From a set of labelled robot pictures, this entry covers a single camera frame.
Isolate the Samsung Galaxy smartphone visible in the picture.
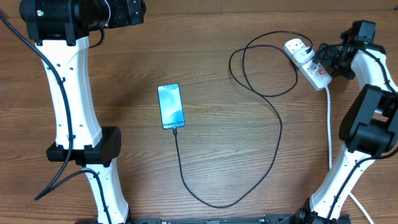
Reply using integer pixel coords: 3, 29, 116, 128
157, 83, 185, 129

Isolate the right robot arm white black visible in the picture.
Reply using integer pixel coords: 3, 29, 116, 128
293, 20, 397, 223

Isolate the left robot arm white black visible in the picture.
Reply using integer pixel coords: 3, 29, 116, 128
19, 0, 146, 223

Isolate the white charger plug adapter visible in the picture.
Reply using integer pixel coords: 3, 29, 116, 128
293, 47, 315, 64

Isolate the white power strip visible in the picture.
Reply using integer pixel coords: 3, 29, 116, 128
284, 39, 331, 91

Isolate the white power strip cord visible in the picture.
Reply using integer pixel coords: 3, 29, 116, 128
323, 86, 376, 224

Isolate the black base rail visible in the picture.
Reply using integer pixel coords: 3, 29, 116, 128
74, 211, 352, 224

